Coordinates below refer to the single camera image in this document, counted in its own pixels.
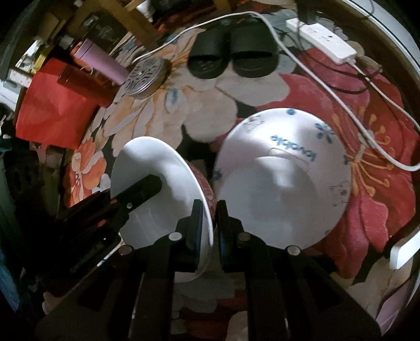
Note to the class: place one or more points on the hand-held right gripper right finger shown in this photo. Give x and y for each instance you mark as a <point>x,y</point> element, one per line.
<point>223,229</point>

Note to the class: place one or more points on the pink tumbler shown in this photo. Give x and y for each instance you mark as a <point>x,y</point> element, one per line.
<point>98,60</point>

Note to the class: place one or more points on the white bowl with red outside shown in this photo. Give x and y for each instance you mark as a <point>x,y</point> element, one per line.
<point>157,164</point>

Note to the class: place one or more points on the wooden chair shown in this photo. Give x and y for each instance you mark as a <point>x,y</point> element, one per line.
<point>131,16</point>

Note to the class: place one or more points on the white box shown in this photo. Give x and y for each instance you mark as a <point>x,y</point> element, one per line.
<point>405,252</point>

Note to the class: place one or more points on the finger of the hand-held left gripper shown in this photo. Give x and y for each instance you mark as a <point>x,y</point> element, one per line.
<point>141,192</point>
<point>85,210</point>

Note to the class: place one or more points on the round metal perforated lid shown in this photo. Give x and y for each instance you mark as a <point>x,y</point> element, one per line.
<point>144,77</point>

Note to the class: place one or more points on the black slipper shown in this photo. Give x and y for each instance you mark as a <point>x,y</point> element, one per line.
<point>210,49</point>
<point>254,42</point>

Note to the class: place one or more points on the red bag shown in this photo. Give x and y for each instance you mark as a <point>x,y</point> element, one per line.
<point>49,114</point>

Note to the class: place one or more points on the red bottle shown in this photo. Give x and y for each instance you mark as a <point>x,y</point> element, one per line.
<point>87,85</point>

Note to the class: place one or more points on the white power strip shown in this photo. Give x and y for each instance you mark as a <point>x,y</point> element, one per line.
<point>323,39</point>

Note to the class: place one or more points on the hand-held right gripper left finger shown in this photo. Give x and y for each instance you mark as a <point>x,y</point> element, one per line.
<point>198,229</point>

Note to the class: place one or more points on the black plug adapter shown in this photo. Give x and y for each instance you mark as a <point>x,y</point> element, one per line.
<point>306,9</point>

